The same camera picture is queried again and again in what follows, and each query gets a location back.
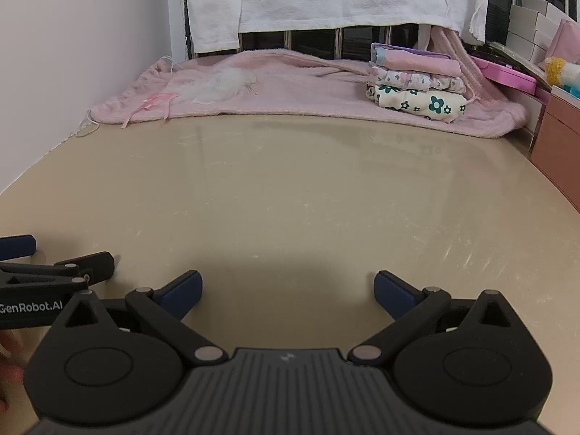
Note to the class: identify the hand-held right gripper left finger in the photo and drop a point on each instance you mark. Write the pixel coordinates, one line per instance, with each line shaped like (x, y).
(181, 292)

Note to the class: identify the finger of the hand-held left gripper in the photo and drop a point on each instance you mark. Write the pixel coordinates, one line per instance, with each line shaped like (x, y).
(90, 265)
(18, 247)

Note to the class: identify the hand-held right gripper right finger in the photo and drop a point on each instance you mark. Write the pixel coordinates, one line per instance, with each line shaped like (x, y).
(394, 294)

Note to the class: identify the pink blue purple-trimmed garment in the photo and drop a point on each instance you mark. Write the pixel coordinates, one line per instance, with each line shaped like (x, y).
(421, 61)

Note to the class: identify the person's left hand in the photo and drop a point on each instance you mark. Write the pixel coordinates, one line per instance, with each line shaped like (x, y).
(9, 376)

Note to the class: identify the pink ribbon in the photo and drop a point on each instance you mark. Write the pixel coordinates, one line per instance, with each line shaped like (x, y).
(149, 102)

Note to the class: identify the cream green-flower folded garment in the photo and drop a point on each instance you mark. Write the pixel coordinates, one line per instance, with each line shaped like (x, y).
(421, 104)

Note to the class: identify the pink floral folded garment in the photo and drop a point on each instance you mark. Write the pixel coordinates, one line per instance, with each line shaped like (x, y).
(408, 80)

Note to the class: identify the brown-pink box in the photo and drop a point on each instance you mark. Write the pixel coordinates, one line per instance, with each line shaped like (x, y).
(557, 145)

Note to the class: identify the pink blanket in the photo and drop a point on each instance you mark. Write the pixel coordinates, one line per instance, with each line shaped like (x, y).
(294, 86)

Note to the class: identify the pink flat case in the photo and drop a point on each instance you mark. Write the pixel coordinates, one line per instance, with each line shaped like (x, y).
(507, 75)

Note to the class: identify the pink ribbed cloth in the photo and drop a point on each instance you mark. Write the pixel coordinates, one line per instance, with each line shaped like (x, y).
(446, 43)

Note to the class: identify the dark flat item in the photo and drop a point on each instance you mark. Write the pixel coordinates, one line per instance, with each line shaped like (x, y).
(516, 56)

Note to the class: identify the yellow plush toy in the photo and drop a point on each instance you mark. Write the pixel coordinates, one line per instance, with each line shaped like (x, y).
(559, 70)

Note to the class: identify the stack of white boxes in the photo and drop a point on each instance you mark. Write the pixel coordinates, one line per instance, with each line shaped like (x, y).
(525, 18)

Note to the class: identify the pink pouch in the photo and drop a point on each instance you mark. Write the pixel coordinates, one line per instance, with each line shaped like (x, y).
(566, 40)

